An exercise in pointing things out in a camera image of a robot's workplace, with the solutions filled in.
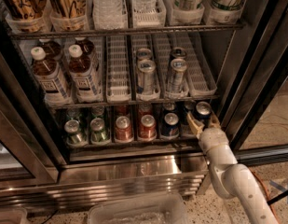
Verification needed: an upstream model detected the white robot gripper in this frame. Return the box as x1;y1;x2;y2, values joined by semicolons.
186;112;229;154

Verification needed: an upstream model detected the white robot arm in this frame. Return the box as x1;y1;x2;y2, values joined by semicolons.
186;112;279;224

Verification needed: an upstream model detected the fridge glass door right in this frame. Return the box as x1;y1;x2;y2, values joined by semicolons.
217;0;288;165

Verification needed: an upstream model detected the red soda can front right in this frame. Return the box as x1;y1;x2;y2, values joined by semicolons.
139;115;157;140

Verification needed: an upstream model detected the red soda can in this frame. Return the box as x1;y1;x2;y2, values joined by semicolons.
139;115;157;140
138;104;153;117
115;116;133;142
115;105;130;117

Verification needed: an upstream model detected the red soda can rear right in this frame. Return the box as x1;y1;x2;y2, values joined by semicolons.
138;104;153;117

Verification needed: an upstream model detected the silver slim can front right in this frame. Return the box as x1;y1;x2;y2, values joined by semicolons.
166;59;187;93

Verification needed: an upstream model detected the silver slim can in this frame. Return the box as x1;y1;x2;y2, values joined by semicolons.
170;47;186;60
137;59;156;95
166;59;187;93
136;48;152;61

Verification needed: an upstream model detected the silver slim can front left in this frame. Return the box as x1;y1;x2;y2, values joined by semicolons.
137;59;156;95

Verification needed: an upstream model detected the silver slim can rear right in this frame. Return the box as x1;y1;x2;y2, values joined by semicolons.
170;47;186;60

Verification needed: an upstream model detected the red soda can front left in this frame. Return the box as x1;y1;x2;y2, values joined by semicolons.
115;116;133;142

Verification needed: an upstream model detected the red soda can rear left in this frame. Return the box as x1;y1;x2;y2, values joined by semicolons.
115;105;130;117

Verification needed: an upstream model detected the silver slim can rear left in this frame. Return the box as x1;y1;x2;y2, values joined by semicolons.
136;48;152;61

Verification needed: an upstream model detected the green soda can front right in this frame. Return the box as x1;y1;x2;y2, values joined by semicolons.
90;118;109;144

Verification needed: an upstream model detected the green soda can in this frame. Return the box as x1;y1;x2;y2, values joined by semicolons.
64;119;87;147
90;118;109;144
91;106;105;119
66;108;82;122

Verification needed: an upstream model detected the green soda can rear right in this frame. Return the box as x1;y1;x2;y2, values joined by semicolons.
91;106;105;119

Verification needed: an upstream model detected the stainless steel fridge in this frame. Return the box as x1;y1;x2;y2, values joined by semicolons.
0;0;287;210

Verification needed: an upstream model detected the green soda can front left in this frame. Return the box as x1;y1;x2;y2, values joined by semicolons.
64;119;87;147

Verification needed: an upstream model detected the green soda can rear left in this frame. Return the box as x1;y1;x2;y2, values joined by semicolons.
66;108;82;122

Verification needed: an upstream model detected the brown tall can top left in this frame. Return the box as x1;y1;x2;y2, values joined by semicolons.
3;0;47;21

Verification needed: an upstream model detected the empty white tray far right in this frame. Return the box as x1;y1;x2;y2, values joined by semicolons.
176;33;217;97

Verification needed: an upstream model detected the clear plastic bin on floor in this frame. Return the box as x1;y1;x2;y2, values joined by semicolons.
87;193;189;224

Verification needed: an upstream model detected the black stand leg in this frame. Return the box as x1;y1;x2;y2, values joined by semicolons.
267;190;288;205

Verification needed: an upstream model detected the tea bottle front right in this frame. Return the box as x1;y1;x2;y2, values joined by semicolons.
68;45;100;103

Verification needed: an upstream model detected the tea bottle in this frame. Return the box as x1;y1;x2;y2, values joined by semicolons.
68;45;100;103
39;39;63;61
31;47;73;105
75;37;96;59

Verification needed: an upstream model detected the tea bottle rear right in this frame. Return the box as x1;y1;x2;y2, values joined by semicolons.
75;37;96;59

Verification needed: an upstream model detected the tea bottle front left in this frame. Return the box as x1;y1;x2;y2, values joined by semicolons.
31;47;73;105

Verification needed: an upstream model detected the tea bottle rear left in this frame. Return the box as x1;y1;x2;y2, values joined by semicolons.
39;39;63;61

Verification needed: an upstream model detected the clear bin bottom left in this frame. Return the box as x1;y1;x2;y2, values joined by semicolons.
0;208;30;224

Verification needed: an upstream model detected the orange cable on floor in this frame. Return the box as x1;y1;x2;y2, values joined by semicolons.
250;170;281;224

